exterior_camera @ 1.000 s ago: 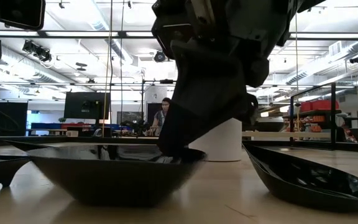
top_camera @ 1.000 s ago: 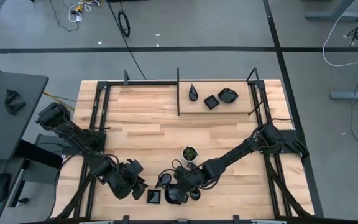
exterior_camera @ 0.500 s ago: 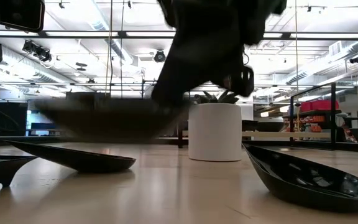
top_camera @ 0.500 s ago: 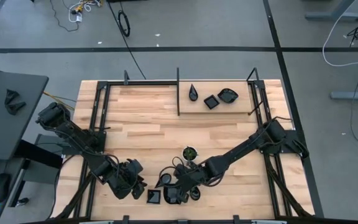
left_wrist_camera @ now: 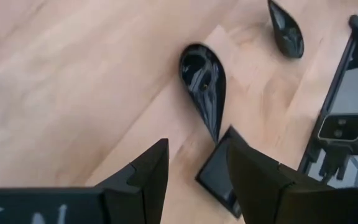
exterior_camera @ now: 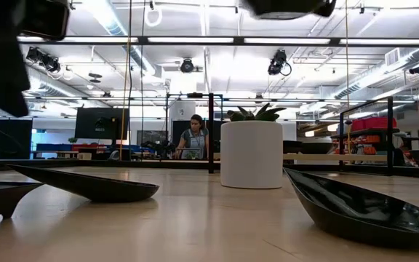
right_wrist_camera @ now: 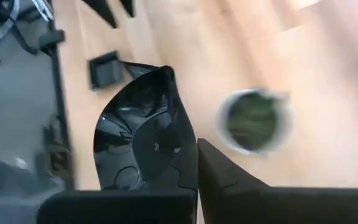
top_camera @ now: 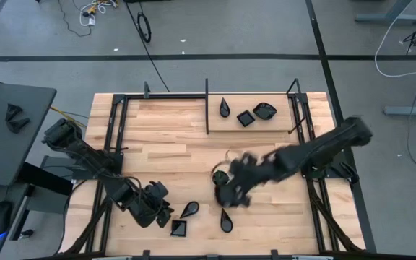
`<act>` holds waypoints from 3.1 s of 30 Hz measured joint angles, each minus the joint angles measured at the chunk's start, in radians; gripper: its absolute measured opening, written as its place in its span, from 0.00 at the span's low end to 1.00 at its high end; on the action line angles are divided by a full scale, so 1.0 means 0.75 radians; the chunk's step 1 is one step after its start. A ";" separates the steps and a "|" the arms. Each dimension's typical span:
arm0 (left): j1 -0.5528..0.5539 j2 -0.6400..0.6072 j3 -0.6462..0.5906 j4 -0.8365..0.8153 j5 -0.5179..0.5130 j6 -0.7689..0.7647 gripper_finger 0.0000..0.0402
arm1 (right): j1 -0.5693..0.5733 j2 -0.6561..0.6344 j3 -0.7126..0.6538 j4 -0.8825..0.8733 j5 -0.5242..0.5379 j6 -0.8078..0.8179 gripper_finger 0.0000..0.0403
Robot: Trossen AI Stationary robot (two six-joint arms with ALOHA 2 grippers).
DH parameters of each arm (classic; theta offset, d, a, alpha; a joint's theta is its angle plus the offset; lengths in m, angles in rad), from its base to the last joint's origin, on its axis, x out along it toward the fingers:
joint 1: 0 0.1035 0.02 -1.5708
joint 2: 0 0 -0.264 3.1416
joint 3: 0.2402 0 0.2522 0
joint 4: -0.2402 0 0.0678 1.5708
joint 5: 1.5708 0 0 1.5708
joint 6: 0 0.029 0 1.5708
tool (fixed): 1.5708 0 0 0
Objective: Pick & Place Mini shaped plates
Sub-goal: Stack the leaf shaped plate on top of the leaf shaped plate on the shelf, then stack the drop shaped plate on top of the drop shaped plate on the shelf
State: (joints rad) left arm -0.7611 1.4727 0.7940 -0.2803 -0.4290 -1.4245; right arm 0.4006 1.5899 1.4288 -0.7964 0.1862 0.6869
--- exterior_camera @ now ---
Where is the red storage bin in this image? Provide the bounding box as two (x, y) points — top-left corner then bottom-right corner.
(350, 116), (398, 132)
(71, 143), (108, 152)

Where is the black wall monitor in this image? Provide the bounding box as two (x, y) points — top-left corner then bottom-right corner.
(74, 106), (130, 140)

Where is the wooden shelf with black frame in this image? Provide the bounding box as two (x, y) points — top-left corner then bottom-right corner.
(165, 92), (394, 176)

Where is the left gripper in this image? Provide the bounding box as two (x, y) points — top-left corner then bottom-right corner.
(0, 0), (71, 117)

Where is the blue storage bin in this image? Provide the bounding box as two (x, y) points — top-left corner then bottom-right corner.
(36, 143), (73, 152)

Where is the white cylindrical plant pot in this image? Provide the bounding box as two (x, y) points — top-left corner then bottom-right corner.
(220, 120), (284, 190)

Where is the green succulent plant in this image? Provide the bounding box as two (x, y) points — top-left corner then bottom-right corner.
(226, 102), (287, 123)

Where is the black mounted camera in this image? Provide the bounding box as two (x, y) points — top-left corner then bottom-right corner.
(25, 46), (62, 74)
(179, 57), (195, 74)
(266, 49), (292, 77)

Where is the black hanging cable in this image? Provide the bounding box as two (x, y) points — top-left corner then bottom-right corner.
(139, 0), (147, 161)

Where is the black teardrop mini plate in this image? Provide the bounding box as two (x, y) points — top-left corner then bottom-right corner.
(7, 163), (160, 204)
(284, 167), (419, 250)

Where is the black partition panel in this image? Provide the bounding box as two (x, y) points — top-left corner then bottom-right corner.
(0, 116), (34, 160)

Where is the black aluminium rig frame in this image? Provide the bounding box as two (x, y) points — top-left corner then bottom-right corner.
(0, 34), (419, 179)

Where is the white cable loop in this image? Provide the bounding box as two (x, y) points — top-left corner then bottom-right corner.
(144, 0), (163, 28)

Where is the person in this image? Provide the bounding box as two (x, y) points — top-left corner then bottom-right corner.
(172, 114), (210, 160)

